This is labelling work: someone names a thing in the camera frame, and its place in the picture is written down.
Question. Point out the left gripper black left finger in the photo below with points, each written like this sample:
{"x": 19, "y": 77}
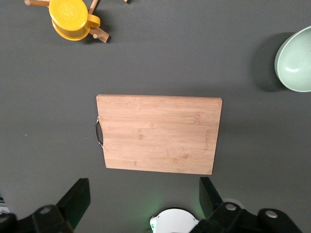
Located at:
{"x": 73, "y": 206}

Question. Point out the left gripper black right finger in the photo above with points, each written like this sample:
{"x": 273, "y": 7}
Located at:
{"x": 213, "y": 213}

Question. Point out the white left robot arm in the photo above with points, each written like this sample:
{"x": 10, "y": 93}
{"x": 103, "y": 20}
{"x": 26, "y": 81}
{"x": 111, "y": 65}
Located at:
{"x": 170, "y": 221}

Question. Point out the wooden cutting board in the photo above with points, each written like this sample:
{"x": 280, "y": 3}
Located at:
{"x": 158, "y": 133}

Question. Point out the green bowl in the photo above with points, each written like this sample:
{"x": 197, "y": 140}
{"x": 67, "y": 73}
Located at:
{"x": 296, "y": 63}

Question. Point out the wooden mug rack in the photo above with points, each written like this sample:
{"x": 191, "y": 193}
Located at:
{"x": 100, "y": 34}

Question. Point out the yellow mug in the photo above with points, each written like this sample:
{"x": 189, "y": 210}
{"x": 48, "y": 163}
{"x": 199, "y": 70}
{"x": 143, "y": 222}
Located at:
{"x": 68, "y": 19}

